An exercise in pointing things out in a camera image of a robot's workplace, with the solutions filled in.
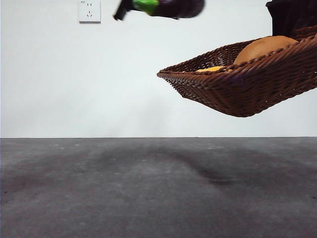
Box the purple eggplant green stem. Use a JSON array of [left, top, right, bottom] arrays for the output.
[[132, 0, 205, 19]]

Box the brown potato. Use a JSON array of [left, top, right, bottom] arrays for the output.
[[232, 35, 299, 65]]

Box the yellow corn cob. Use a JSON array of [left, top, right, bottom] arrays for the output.
[[195, 65, 234, 73]]

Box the brown wicker basket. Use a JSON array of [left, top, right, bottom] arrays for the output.
[[157, 24, 317, 118]]

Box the white wall socket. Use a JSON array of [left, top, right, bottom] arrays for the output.
[[79, 0, 102, 24]]

